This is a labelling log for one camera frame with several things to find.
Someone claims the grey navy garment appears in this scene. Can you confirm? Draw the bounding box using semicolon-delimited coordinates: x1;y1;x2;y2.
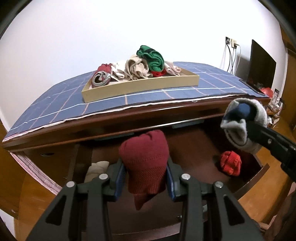
220;98;267;154

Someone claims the white dotted underwear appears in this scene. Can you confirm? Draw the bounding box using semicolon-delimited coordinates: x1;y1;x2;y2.
84;161;109;183

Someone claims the wooden drawer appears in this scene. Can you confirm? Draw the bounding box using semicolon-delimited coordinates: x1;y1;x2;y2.
68;123;269;240

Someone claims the dark red underwear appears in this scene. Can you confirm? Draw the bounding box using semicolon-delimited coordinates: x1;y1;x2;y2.
119;130;170;210

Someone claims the pale pink underwear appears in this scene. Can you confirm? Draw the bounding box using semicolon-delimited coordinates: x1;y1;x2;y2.
164;61;182;76

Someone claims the maroon grey-banded underwear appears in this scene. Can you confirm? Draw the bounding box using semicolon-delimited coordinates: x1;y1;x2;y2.
91;63;115;88

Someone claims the green black underwear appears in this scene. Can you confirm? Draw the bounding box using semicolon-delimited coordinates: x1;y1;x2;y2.
137;45;165;72

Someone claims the beige underwear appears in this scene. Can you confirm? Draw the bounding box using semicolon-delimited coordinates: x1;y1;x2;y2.
111;55;152;81

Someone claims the bright red garment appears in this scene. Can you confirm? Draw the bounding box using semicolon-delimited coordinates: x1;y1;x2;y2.
151;69;167;77

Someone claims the small red rolled garment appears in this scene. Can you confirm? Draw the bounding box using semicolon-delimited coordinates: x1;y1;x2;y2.
220;151;242;176

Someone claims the red plastic bag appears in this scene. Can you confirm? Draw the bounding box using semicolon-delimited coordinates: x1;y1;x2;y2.
260;87;273;98

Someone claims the black flat monitor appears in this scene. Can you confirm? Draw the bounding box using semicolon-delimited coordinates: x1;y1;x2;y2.
247;40;276;89

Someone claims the dark wooden dresser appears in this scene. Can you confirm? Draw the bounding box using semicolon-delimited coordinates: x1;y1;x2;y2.
2;97;271;202

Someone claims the blue plaid cloth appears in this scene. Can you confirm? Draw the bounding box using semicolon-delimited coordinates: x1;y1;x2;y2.
3;62;260;142

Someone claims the shallow cardboard tray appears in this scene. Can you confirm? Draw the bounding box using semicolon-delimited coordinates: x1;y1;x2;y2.
81;69;200;103

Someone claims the black power cable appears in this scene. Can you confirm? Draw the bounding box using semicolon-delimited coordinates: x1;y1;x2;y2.
226;43;234;73

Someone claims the white wall outlet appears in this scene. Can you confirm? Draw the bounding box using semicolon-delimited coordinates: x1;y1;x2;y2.
231;39;238;49

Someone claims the dark wall outlet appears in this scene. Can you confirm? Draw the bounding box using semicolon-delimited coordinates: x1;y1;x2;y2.
225;37;231;45

